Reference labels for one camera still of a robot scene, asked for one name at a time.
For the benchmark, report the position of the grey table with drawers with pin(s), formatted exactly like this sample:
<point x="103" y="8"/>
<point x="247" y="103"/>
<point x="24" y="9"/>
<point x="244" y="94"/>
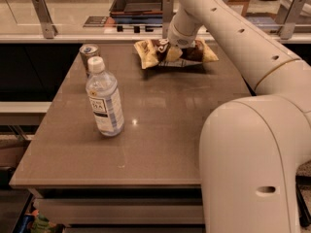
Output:
<point x="148" y="174"/>

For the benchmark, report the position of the silver drink can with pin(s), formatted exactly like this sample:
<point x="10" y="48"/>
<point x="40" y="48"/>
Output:
<point x="88" y="51"/>

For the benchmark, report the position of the clear plastic water bottle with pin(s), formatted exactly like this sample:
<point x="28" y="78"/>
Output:
<point x="104" y="97"/>

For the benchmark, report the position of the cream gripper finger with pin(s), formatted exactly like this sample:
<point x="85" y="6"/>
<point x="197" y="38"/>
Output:
<point x="173" y="54"/>

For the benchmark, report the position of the brown chip bag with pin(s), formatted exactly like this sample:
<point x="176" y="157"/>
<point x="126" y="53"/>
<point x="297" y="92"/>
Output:
<point x="152" y="53"/>

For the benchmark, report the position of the left metal rail bracket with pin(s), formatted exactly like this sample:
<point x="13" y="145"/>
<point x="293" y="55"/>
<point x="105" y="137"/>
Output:
<point x="48" y="28"/>

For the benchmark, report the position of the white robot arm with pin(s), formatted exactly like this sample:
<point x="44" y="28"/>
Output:
<point x="250" y="148"/>

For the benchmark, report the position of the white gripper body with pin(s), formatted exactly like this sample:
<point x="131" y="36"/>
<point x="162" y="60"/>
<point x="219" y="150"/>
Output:
<point x="179" y="39"/>

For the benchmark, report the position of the dark open tray box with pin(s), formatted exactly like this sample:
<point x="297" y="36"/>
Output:
<point x="136" y="8"/>

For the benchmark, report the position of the metal rail bracket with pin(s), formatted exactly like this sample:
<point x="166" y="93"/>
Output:
<point x="48" y="28"/>
<point x="167" y="14"/>
<point x="290" y="19"/>

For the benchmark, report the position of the right metal rail bracket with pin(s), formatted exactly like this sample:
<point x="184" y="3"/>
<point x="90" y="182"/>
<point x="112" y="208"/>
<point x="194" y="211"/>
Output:
<point x="290" y="19"/>

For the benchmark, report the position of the middle metal rail bracket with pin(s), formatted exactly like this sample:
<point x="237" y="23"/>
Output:
<point x="167" y="14"/>

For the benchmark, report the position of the glass barrier rail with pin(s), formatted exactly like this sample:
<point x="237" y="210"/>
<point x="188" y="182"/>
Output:
<point x="119" y="33"/>

